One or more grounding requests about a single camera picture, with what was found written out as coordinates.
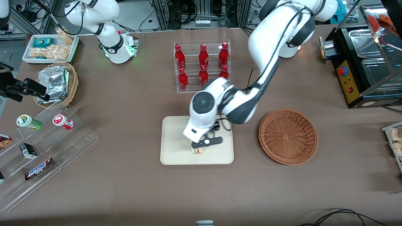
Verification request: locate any clear acrylic stepped display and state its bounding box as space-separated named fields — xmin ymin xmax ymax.
xmin=0 ymin=100 xmax=100 ymax=213

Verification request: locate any red lidded cup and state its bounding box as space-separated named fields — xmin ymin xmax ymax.
xmin=52 ymin=114 xmax=74 ymax=130

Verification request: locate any green snack packet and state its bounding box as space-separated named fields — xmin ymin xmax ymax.
xmin=33 ymin=38 xmax=55 ymax=48

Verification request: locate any black floor cable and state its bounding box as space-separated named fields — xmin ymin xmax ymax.
xmin=299 ymin=208 xmax=388 ymax=226

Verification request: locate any aluminium foil container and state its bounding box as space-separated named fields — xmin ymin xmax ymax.
xmin=37 ymin=66 xmax=69 ymax=104

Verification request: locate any small black box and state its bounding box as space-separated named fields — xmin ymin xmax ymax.
xmin=19 ymin=143 xmax=38 ymax=159

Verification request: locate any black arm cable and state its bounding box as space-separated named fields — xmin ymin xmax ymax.
xmin=247 ymin=63 xmax=257 ymax=92

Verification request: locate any grey snack rack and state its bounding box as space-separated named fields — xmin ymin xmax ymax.
xmin=381 ymin=121 xmax=402 ymax=173

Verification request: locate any brown cookie box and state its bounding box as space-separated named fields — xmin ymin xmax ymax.
xmin=0 ymin=133 xmax=13 ymax=150

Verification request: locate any green lidded cup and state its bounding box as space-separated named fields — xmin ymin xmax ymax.
xmin=16 ymin=114 xmax=43 ymax=132

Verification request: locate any white snack tray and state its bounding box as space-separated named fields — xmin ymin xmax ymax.
xmin=22 ymin=34 xmax=80 ymax=64

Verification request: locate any round brown wicker basket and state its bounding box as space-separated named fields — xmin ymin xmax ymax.
xmin=258 ymin=109 xmax=318 ymax=165

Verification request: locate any black food warmer yellow panel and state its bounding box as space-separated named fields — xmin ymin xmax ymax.
xmin=318 ymin=4 xmax=402 ymax=109

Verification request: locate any clear bag of nuts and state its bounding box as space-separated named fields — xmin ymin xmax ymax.
xmin=30 ymin=44 xmax=71 ymax=60
xmin=56 ymin=27 xmax=75 ymax=46

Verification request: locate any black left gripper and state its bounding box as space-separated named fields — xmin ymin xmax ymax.
xmin=204 ymin=120 xmax=221 ymax=139

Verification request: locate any Snickers chocolate bar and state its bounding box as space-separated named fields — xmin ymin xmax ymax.
xmin=24 ymin=158 xmax=57 ymax=181

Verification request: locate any small wicker basket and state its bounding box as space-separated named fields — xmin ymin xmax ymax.
xmin=33 ymin=62 xmax=79 ymax=109

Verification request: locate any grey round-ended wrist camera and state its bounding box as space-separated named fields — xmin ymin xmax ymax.
xmin=191 ymin=136 xmax=224 ymax=148

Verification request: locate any clear acrylic bottle rack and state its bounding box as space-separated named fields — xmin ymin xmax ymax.
xmin=173 ymin=39 xmax=231 ymax=93

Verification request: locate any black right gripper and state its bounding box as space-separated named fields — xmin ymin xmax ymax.
xmin=0 ymin=63 xmax=51 ymax=103

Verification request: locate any cream rectangular tray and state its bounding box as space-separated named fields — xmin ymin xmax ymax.
xmin=160 ymin=116 xmax=235 ymax=165

